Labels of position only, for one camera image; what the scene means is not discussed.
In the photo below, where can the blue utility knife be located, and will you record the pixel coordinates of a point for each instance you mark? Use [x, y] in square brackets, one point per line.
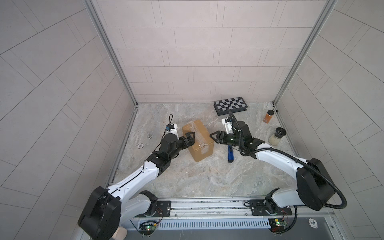
[230, 154]

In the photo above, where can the black white chessboard box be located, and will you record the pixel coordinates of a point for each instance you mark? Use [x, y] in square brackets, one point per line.
[234, 105]

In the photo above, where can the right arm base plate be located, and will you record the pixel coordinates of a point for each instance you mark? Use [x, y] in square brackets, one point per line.
[261, 208]

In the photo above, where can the right green circuit board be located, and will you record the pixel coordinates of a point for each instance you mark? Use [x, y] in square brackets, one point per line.
[277, 225]

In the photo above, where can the orange spice bottle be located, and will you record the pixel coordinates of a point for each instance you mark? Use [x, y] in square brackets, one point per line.
[268, 116]

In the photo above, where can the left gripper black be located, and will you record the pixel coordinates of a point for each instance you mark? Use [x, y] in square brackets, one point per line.
[189, 142]

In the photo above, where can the left green circuit board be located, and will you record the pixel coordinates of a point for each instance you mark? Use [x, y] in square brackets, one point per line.
[148, 226]

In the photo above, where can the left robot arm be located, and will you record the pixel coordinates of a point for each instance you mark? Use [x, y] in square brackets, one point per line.
[126, 189]

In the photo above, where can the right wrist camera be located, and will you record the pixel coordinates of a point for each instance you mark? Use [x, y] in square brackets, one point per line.
[227, 122]

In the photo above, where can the green circuit board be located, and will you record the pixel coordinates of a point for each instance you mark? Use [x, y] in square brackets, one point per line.
[277, 225]
[148, 226]

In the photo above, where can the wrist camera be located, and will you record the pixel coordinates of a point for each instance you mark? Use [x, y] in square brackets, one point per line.
[227, 122]
[172, 129]

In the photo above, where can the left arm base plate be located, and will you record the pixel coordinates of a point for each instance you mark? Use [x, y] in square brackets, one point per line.
[162, 209]

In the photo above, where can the wooden handle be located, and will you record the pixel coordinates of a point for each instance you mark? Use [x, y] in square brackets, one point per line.
[120, 233]

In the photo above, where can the white spice jar black lid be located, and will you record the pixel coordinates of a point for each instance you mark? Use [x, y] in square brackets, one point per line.
[276, 137]

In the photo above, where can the aluminium mounting rail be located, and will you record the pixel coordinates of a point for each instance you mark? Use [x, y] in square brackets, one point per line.
[210, 207]

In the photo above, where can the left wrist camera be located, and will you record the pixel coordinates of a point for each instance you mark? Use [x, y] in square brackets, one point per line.
[172, 129]

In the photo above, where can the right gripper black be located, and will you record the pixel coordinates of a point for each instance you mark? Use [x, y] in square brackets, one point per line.
[219, 137]

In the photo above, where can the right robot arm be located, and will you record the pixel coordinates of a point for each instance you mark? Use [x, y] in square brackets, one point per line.
[314, 186]

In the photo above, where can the white round sticker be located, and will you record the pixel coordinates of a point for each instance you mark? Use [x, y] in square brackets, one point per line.
[313, 223]

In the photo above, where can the brown cardboard express box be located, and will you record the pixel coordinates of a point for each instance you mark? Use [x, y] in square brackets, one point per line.
[204, 145]

